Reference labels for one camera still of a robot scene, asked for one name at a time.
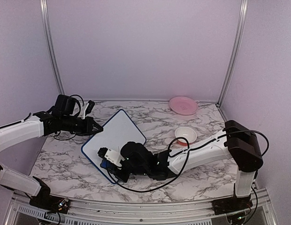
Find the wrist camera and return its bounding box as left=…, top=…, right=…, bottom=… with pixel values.
left=80, top=100, right=95, bottom=119
left=98, top=147, right=124, bottom=168

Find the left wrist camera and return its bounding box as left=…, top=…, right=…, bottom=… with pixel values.
left=80, top=100, right=95, bottom=119

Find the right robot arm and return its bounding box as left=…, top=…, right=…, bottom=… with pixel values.
left=106, top=120, right=269, bottom=210

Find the aluminium frame post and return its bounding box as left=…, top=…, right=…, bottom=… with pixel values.
left=40, top=0, right=65, bottom=94
left=216, top=0, right=249, bottom=108

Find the orange and white bowl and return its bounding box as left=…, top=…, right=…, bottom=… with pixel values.
left=175, top=127, right=198, bottom=146

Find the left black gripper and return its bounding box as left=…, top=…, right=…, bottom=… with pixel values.
left=61, top=115, right=103, bottom=136

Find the small blue-framed whiteboard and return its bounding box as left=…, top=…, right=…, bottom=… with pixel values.
left=81, top=109, right=146, bottom=184

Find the front aluminium rail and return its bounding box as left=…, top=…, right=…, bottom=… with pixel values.
left=3, top=188, right=278, bottom=225

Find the left aluminium frame post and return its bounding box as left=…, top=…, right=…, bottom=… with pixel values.
left=40, top=0, right=65, bottom=94

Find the right aluminium frame post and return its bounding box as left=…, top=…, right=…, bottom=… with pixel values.
left=216, top=0, right=249, bottom=108

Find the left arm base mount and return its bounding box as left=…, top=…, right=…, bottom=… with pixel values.
left=29, top=195, right=70, bottom=214

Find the blue whiteboard eraser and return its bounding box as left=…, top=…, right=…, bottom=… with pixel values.
left=100, top=159, right=107, bottom=169

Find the pink plate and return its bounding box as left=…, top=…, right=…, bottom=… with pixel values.
left=168, top=97, right=199, bottom=116

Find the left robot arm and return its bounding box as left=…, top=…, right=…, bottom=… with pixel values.
left=0, top=94, right=103, bottom=209

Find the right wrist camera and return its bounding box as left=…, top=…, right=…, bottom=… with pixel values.
left=98, top=147, right=124, bottom=168

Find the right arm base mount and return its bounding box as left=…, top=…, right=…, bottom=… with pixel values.
left=212, top=196, right=253, bottom=215

